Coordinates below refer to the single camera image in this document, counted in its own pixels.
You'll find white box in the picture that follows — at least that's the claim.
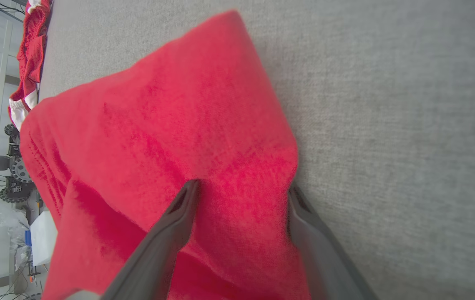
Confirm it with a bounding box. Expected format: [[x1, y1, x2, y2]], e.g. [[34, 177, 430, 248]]
[[30, 210, 58, 267]]

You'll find grey fabric sofa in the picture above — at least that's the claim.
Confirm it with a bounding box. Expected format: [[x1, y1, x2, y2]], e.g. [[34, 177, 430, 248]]
[[37, 0, 475, 300]]

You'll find red basketball jersey white trim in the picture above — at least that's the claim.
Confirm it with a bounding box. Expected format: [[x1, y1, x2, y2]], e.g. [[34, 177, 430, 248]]
[[20, 10, 313, 300]]

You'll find machine with black gear wheels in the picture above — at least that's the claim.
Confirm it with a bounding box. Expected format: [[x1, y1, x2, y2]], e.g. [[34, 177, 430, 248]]
[[0, 123, 40, 205]]

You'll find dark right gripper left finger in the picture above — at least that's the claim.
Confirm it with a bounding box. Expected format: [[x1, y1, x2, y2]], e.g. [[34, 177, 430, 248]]
[[100, 179, 201, 300]]

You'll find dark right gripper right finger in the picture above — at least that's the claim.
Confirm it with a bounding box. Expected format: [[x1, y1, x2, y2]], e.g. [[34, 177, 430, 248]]
[[287, 182, 380, 300]]

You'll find clear plastic bag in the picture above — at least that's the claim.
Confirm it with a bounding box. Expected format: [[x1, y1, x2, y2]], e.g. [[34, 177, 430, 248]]
[[0, 208, 31, 271]]

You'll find red shorts white hem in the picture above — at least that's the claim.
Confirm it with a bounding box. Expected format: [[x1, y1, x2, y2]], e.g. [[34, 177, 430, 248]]
[[7, 0, 54, 132]]

